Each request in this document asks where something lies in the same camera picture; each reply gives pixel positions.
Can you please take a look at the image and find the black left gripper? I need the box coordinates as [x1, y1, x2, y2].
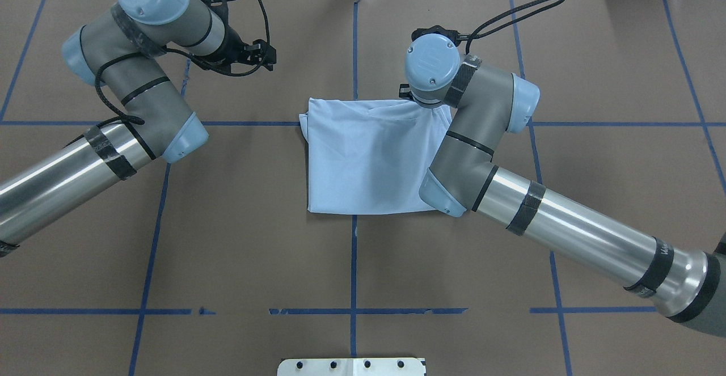
[187, 0, 277, 73]

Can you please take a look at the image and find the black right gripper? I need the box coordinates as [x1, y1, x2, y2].
[399, 24, 468, 102]

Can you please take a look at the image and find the light blue t-shirt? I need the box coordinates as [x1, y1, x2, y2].
[299, 98, 452, 215]

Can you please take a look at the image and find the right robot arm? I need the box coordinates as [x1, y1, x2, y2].
[401, 28, 725, 337]

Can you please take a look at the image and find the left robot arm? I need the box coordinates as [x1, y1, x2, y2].
[1, 0, 276, 256]

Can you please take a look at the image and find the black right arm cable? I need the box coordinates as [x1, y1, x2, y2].
[459, 0, 567, 41]

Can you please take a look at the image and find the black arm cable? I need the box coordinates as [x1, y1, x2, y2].
[62, 0, 273, 150]
[459, 0, 567, 41]

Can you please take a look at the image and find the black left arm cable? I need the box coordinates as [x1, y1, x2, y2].
[62, 0, 273, 150]

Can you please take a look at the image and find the white camera mast base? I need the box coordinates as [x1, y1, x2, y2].
[277, 357, 427, 375]

